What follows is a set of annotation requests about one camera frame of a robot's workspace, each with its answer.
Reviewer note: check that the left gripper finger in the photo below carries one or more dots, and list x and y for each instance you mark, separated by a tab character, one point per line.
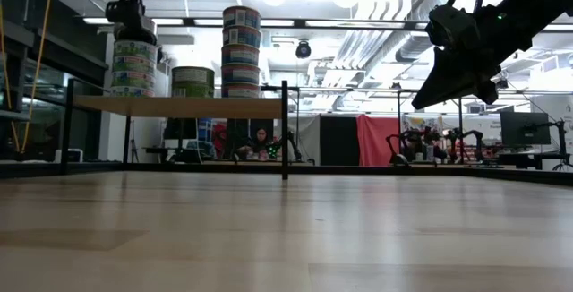
125	12
143	34

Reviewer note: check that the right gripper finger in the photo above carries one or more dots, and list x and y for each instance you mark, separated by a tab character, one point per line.
456	81

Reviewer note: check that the small background robot arm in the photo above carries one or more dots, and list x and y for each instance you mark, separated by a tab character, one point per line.
291	146

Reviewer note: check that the large background robot arm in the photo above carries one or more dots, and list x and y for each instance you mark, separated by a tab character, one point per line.
416	142

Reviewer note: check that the wooden shelf with black legs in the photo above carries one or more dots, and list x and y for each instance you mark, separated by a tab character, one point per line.
179	107

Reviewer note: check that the black round ceiling spotlight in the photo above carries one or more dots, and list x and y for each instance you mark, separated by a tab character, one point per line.
160	54
303	50

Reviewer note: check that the small black track spotlight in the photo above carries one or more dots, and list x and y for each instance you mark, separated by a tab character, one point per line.
502	83

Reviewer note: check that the dark background computer monitor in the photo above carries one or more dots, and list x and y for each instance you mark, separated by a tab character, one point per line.
524	128

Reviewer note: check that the black background screen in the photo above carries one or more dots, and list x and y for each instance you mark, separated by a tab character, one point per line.
179	128

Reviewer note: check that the red hanging cloth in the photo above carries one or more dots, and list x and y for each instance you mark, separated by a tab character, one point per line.
373	139

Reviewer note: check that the cluttered black background desk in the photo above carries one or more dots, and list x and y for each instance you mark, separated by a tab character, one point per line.
532	157

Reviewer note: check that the long ceiling light strip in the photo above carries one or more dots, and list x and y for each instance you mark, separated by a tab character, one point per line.
340	23

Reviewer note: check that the black upright panel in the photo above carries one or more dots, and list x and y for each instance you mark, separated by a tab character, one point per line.
338	139

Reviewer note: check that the small white box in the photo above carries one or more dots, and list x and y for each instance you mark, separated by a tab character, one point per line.
71	155

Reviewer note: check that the grey side desk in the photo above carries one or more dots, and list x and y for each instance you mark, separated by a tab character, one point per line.
13	115

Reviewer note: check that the person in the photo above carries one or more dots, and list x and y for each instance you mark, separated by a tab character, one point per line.
259	142

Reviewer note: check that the black background gantry frame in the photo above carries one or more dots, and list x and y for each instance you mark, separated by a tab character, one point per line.
460	122

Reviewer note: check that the colourful wall poster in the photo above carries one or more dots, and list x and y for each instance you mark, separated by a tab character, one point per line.
418	122

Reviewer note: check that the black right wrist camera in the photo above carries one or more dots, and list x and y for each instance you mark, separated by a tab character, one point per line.
452	25

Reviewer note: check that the black metal frame pole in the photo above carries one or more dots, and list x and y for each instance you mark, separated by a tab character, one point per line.
403	171

